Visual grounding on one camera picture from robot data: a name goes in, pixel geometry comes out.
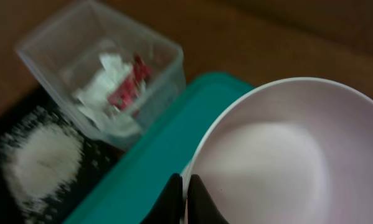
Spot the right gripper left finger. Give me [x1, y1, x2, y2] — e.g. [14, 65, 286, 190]
[141, 173, 184, 224]

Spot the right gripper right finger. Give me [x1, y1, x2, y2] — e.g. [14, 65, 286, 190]
[187, 174, 229, 224]

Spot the pink bowl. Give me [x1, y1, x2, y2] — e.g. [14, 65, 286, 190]
[183, 77, 373, 223]

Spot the red snack wrapper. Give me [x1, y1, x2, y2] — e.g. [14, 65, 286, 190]
[107, 55, 151, 110]

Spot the white napkin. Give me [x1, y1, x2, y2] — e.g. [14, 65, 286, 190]
[73, 53, 141, 138]

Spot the white rice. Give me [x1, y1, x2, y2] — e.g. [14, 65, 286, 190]
[0, 106, 84, 222]

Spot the teal serving tray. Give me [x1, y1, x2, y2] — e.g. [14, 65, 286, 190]
[65, 72, 253, 224]

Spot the black plastic tray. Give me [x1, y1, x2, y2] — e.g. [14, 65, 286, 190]
[0, 87, 117, 223]

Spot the clear plastic bin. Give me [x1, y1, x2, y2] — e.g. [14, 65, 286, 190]
[16, 1, 186, 151]

